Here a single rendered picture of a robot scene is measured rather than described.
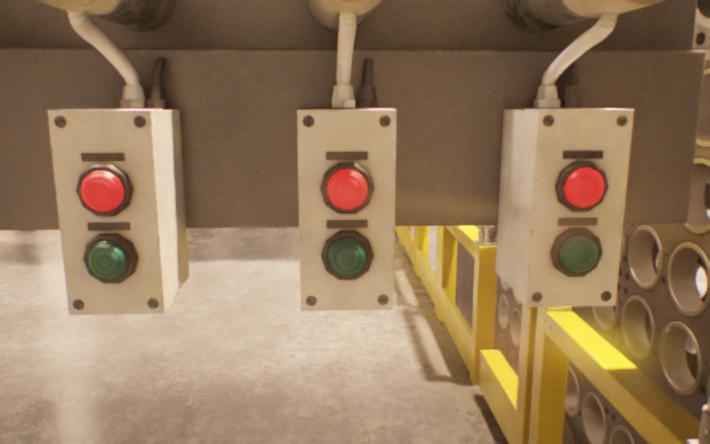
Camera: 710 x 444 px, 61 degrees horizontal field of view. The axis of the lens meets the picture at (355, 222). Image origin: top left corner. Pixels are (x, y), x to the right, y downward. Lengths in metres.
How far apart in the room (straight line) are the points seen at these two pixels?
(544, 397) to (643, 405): 0.38
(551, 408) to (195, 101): 0.93
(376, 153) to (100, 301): 0.23
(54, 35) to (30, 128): 0.08
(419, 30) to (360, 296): 0.24
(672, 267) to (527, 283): 1.95
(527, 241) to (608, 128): 0.10
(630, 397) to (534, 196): 0.49
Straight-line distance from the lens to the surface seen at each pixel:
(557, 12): 0.49
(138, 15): 0.50
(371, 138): 0.43
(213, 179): 0.53
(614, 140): 0.48
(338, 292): 0.45
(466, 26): 0.56
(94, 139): 0.46
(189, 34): 0.56
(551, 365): 1.20
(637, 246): 2.66
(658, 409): 0.87
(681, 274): 2.44
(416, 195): 0.53
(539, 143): 0.46
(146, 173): 0.45
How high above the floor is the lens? 0.78
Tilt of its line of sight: 12 degrees down
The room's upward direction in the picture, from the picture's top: straight up
